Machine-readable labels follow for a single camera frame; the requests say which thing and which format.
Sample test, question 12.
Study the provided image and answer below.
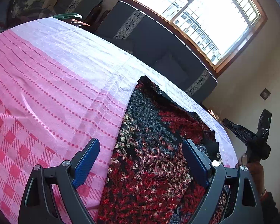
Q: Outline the red black patterned knit sweater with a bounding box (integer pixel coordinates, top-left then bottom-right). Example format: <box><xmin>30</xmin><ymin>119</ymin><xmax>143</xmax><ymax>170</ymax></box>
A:
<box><xmin>97</xmin><ymin>76</ymin><xmax>221</xmax><ymax>223</ymax></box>

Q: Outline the green clothes hanger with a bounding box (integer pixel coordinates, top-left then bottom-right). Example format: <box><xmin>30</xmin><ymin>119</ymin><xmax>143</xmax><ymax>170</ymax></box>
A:
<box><xmin>53</xmin><ymin>13</ymin><xmax>83</xmax><ymax>21</ymax></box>

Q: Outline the right hand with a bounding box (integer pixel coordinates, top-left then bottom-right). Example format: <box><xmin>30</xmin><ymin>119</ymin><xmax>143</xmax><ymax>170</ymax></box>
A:
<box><xmin>235</xmin><ymin>152</ymin><xmax>267</xmax><ymax>201</ymax></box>

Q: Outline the pink checked bed sheet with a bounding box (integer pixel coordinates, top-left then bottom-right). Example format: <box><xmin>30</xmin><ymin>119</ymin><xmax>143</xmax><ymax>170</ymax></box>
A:
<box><xmin>0</xmin><ymin>18</ymin><xmax>237</xmax><ymax>223</ymax></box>

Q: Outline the dark square cushion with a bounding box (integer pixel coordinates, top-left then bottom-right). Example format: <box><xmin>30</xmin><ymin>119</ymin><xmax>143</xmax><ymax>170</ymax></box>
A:
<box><xmin>153</xmin><ymin>51</ymin><xmax>188</xmax><ymax>85</ymax></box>

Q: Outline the wooden framed window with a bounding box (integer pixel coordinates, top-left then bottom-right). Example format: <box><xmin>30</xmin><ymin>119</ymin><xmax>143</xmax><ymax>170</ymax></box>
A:
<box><xmin>121</xmin><ymin>0</ymin><xmax>267</xmax><ymax>77</ymax></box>

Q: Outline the dark blue sofa headboard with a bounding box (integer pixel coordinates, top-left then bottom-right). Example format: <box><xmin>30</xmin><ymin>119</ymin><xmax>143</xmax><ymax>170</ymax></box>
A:
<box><xmin>95</xmin><ymin>1</ymin><xmax>217</xmax><ymax>104</ymax></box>

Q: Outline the dark cushioned armchair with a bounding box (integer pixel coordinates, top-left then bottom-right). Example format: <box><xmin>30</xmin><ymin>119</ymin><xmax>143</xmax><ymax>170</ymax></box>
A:
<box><xmin>53</xmin><ymin>0</ymin><xmax>103</xmax><ymax>25</ymax></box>

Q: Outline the dark wall switch plate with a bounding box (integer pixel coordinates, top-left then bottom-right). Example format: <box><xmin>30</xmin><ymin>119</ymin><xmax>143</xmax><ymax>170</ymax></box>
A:
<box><xmin>260</xmin><ymin>88</ymin><xmax>271</xmax><ymax>101</ymax></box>

